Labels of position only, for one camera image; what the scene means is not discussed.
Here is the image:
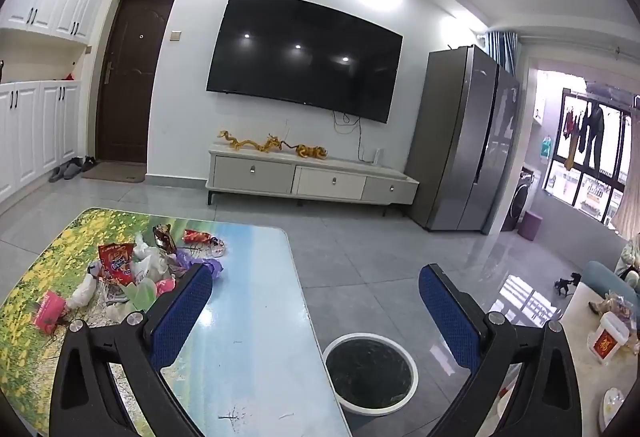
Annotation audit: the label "balcony window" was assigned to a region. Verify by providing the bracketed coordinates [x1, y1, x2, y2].
[542, 87, 640, 228]

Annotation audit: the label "blue sofa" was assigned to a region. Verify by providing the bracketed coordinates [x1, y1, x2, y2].
[582, 260, 640, 303]

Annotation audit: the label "pale green plastic wrapper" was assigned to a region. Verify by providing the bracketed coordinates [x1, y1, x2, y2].
[122, 279, 160, 313]

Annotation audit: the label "white rimmed round trash bin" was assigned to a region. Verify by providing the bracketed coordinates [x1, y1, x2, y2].
[321, 332, 419, 417]

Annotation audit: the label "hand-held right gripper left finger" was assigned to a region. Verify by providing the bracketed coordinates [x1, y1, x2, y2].
[49, 262, 215, 437]

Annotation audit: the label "television cable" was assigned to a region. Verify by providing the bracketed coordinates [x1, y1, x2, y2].
[332, 111, 363, 162]

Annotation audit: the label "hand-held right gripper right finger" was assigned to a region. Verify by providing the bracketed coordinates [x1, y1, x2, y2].
[418, 263, 583, 437]

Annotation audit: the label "black wall television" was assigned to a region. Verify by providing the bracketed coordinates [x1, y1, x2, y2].
[206, 0, 404, 124]

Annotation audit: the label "golden dragon ornament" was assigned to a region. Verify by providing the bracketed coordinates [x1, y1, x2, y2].
[255, 134, 293, 152]
[219, 131, 266, 152]

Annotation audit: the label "large red snack packet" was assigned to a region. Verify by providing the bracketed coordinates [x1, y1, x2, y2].
[97, 243, 137, 285]

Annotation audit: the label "grey washing machine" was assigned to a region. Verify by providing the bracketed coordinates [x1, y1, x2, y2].
[502, 167, 538, 233]

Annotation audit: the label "dark hanging clothes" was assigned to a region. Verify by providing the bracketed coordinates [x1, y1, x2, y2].
[580, 103, 607, 170]

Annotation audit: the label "grey double door refrigerator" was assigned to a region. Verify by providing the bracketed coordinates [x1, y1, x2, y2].
[404, 44, 521, 235]

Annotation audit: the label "white base cabinets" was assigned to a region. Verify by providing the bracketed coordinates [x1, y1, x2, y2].
[0, 81, 82, 205]

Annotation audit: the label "white television cabinet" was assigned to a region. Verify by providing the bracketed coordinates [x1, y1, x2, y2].
[206, 142, 420, 218]

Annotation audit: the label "dark brown door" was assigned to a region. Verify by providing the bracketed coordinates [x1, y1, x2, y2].
[95, 0, 180, 165]

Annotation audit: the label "white red box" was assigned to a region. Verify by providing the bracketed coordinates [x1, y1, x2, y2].
[592, 313, 630, 362]

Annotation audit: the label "yellow hanging garment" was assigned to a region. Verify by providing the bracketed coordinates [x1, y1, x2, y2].
[565, 132, 582, 170]

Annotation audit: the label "brown snack wrapper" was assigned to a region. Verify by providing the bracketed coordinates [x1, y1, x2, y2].
[152, 224, 178, 253]

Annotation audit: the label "blue striped curtain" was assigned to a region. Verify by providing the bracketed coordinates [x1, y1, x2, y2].
[482, 31, 521, 72]

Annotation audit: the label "white tissue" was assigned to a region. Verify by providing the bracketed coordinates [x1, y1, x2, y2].
[65, 274, 98, 309]

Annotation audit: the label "beige doormat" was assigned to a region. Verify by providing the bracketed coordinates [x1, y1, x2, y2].
[81, 163, 146, 182]

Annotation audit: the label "red orange snack wrapper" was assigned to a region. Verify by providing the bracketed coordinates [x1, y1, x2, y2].
[182, 229, 218, 245]

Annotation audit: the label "purple stool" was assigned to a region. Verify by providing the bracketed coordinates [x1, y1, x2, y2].
[519, 212, 545, 242]

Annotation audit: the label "clear white plastic bag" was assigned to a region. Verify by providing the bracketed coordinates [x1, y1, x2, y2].
[131, 242, 173, 285]

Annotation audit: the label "white plate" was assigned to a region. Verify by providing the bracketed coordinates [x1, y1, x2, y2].
[602, 388, 628, 423]

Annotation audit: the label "pink packet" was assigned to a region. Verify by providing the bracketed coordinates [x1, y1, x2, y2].
[32, 291, 67, 334]

